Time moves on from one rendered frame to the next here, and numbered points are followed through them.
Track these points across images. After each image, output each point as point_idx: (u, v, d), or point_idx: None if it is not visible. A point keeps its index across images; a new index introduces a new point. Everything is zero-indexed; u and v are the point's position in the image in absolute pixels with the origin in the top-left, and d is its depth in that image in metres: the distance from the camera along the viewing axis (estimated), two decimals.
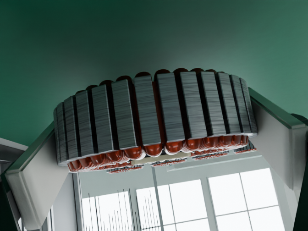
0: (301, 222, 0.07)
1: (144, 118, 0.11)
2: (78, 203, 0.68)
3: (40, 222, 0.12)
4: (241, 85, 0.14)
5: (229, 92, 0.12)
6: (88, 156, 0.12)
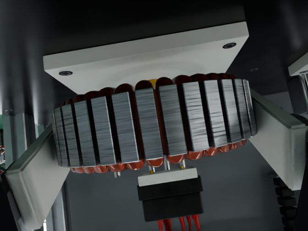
0: (301, 222, 0.07)
1: (146, 133, 0.11)
2: None
3: (40, 222, 0.12)
4: (243, 87, 0.13)
5: (231, 99, 0.12)
6: (90, 165, 0.12)
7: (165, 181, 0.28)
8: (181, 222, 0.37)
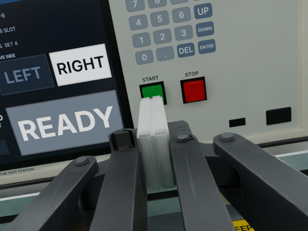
0: (189, 224, 0.07)
1: None
2: None
3: (161, 183, 0.14)
4: None
5: None
6: None
7: None
8: None
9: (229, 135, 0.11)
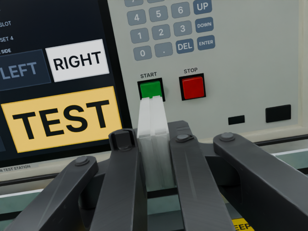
0: (189, 224, 0.07)
1: None
2: None
3: (161, 183, 0.14)
4: None
5: None
6: None
7: None
8: None
9: (229, 135, 0.11)
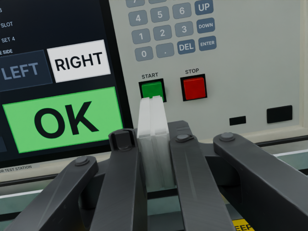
0: (189, 224, 0.07)
1: None
2: None
3: (161, 183, 0.14)
4: None
5: None
6: None
7: None
8: None
9: (229, 135, 0.11)
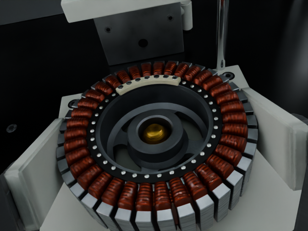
0: (302, 222, 0.07)
1: (170, 228, 0.13)
2: None
3: (39, 222, 0.12)
4: (83, 204, 0.16)
5: (96, 218, 0.14)
6: (224, 184, 0.13)
7: None
8: None
9: None
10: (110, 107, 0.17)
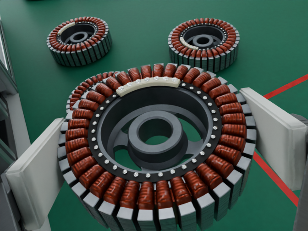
0: (301, 222, 0.07)
1: (172, 227, 0.13)
2: None
3: (41, 222, 0.12)
4: (83, 204, 0.16)
5: (96, 218, 0.14)
6: (224, 183, 0.13)
7: None
8: None
9: None
10: (110, 108, 0.17)
